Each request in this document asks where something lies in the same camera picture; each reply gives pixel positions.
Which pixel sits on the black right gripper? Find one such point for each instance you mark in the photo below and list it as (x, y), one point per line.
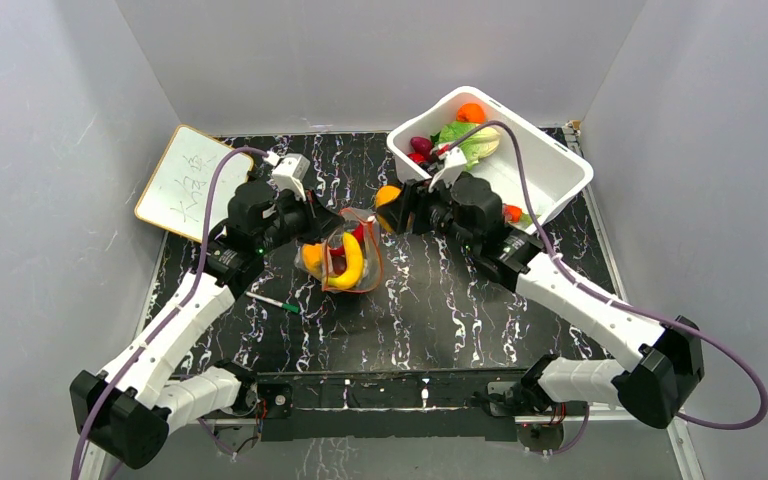
(415, 200)

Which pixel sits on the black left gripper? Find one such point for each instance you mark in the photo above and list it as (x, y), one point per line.
(320, 220)

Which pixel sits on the small orange toy fruit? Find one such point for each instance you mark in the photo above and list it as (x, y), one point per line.
(384, 196)

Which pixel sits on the yellow toy bell pepper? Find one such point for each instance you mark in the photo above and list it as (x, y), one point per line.
(312, 257)

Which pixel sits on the red toy chili pepper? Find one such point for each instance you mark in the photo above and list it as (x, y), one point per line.
(357, 233)

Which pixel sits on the dark red toy fruit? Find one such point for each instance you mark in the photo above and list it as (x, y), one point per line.
(337, 266)

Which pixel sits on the clear zip bag orange zipper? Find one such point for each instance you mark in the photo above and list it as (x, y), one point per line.
(373, 269)

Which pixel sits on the yellow toy banana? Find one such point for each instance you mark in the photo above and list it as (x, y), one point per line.
(355, 266)

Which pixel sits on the purple toy eggplant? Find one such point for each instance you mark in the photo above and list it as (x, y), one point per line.
(421, 145)

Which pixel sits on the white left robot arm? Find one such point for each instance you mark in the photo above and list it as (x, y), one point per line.
(129, 408)

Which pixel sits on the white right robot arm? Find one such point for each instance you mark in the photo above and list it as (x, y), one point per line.
(653, 368)

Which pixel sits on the red toy apple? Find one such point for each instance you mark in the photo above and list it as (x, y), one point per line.
(417, 158)

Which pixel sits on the green capped marker pen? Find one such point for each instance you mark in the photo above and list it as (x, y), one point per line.
(282, 305)

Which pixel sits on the green toy lettuce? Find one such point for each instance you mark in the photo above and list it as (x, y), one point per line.
(477, 146)

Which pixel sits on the white dry-erase board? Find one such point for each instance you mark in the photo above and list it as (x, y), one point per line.
(175, 196)

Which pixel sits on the white plastic bin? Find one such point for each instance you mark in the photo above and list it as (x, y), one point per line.
(554, 174)

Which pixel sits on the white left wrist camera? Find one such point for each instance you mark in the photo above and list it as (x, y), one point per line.
(289, 173)

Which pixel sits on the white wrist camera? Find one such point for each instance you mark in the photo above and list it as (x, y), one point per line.
(289, 173)
(454, 163)

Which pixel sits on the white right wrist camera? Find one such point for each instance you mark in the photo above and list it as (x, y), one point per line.
(454, 163)

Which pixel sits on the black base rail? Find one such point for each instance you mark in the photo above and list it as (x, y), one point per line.
(487, 403)

